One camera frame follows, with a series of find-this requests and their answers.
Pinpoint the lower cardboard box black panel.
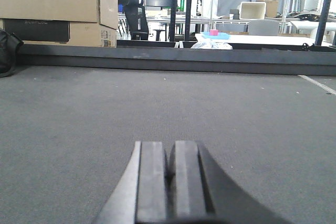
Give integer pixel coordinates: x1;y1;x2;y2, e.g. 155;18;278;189
0;18;118;48

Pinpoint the grey chair back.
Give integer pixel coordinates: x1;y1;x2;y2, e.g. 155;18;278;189
248;19;279;36

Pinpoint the black office chair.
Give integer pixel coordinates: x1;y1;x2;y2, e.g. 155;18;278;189
123;0;149;40

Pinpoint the white open box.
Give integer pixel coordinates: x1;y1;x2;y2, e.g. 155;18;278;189
239;2;266;19

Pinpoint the black bag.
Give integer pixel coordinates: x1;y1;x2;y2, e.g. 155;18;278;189
1;29;24;78

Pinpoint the white table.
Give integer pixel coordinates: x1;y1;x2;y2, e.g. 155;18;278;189
194;33;332;47

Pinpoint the clear plastic bag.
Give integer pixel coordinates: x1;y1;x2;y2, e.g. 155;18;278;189
191;39;233;50

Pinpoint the small brown cardboard box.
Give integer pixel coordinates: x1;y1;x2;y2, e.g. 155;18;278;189
256;0;279;18

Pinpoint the dark conveyor side rail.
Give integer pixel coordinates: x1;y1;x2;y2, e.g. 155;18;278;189
17;45;335;77

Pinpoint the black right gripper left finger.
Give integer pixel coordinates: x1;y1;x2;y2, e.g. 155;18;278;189
93;141;167;223

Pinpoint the pink block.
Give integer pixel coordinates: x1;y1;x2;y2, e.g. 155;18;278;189
209;29;218;36

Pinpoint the large cardboard box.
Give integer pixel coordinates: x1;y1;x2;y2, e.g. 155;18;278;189
1;0;118;29

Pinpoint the light blue tray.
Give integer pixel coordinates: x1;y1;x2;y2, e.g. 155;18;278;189
200;32;230;40

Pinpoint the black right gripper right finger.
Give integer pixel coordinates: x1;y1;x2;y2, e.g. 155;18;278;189
170;141;289;223

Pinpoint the black vertical post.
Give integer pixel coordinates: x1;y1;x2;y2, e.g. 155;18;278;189
169;0;177;42
184;0;192;41

